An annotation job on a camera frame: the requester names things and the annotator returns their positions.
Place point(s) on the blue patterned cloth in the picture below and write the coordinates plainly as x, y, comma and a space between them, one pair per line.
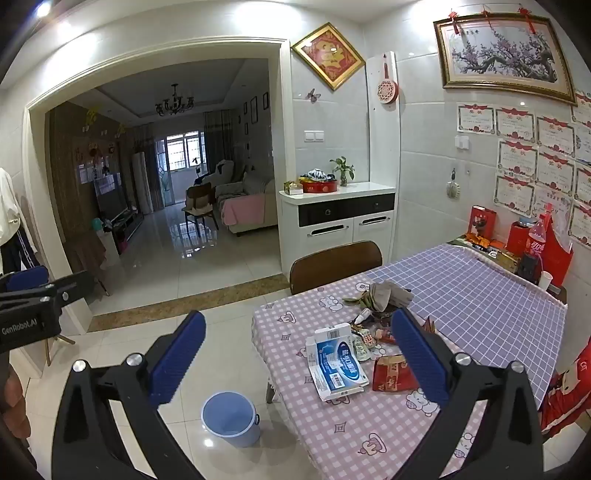
318, 175

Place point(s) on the white paper cup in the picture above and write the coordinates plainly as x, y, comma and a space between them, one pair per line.
546, 280

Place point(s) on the white blue medicine box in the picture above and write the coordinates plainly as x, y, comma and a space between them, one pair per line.
337, 364

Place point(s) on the hanging clothes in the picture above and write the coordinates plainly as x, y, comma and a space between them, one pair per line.
11, 207

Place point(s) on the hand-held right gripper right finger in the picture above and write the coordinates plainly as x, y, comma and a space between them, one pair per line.
418, 355

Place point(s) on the wooden living room chair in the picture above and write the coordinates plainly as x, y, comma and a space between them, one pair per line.
198, 198

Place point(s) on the pink blanket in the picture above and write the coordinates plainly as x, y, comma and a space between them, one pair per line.
240, 207

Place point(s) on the red round hanging ornament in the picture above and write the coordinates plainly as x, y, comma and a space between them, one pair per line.
387, 92

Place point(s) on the white sideboard cabinet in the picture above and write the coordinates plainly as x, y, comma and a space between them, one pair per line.
323, 230

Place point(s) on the diamond framed red picture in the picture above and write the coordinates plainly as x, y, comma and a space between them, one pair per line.
328, 55

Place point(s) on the blue plastic bucket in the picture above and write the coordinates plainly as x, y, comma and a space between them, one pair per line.
231, 436

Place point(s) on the butterfly wall decoration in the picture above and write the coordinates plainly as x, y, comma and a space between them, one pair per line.
313, 94

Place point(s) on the white standing air conditioner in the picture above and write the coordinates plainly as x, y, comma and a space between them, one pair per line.
142, 184

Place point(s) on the wooden stand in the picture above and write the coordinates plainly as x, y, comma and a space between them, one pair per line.
60, 341

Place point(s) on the balcony window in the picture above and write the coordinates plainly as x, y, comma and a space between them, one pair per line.
183, 150

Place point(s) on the orange boxes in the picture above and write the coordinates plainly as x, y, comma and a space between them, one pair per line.
485, 242

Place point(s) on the white light switch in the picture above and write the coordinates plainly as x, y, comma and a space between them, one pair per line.
314, 135

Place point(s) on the purple grid tablecloth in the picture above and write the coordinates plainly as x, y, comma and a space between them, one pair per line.
485, 304

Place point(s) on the small red packet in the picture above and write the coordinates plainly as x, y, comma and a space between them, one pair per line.
385, 336

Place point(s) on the framed plum blossom painting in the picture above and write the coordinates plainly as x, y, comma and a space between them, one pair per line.
503, 53

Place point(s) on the red gold snack packet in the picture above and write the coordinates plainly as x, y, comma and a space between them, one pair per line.
392, 376

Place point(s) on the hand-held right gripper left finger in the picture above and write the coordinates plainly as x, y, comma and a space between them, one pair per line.
178, 355

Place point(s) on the brown draped cloth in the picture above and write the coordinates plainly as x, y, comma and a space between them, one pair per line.
87, 258

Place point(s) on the small wrappers pile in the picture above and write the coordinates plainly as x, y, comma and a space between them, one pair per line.
364, 344

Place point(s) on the television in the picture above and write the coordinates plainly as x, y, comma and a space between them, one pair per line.
110, 198

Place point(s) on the beige sofa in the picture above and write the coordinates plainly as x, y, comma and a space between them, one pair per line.
249, 184

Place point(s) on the large red paper bag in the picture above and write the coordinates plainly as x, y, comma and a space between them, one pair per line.
561, 258

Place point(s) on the small white tube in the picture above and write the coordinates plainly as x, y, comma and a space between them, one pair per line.
363, 316

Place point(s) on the red round tin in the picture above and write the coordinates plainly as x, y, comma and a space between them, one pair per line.
319, 187

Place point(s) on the brown dining chair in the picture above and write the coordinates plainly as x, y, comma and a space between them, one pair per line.
332, 267

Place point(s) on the black chandelier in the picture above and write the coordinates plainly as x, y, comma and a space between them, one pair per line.
174, 104

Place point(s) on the pink checked tablecloth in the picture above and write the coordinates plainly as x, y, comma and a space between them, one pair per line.
351, 434

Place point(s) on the cola bottle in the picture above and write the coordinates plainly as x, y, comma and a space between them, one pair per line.
537, 240

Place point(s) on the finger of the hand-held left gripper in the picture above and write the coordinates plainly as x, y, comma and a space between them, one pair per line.
27, 279
69, 290

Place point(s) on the red box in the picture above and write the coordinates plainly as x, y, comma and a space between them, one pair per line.
517, 237

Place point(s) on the red gift bag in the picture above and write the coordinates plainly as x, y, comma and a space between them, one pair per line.
482, 224

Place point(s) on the television stand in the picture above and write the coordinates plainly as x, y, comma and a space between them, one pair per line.
124, 226

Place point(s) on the white wall socket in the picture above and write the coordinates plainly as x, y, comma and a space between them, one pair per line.
461, 142

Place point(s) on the potted green plant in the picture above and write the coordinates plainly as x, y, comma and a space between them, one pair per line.
342, 168

